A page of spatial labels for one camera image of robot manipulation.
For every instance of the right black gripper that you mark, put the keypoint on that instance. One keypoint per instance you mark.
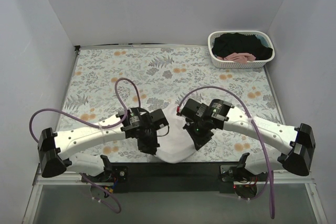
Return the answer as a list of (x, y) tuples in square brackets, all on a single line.
[(199, 139)]

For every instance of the white t shirt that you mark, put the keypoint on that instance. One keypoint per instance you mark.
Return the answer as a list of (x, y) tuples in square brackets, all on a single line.
[(177, 145)]

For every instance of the pink garment in basket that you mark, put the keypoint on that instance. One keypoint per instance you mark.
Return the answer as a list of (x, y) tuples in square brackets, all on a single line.
[(242, 58)]

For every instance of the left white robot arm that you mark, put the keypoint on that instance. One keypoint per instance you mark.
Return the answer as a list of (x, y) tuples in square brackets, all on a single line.
[(63, 151)]

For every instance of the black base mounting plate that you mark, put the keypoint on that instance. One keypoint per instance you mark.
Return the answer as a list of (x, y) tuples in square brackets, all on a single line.
[(165, 177)]

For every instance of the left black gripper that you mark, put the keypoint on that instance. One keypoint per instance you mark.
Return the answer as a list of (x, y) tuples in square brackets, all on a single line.
[(147, 145)]

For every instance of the floral table mat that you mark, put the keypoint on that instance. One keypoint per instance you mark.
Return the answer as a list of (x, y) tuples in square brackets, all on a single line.
[(104, 80)]

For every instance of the black garment in basket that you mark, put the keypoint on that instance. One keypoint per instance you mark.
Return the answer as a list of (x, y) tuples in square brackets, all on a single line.
[(229, 43)]

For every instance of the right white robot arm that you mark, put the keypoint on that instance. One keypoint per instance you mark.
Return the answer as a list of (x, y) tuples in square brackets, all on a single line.
[(294, 146)]

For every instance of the white plastic laundry basket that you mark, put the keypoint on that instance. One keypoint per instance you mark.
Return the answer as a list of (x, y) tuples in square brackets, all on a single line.
[(231, 64)]

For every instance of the blue garment in basket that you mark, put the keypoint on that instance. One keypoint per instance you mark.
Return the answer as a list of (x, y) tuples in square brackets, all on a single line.
[(263, 40)]

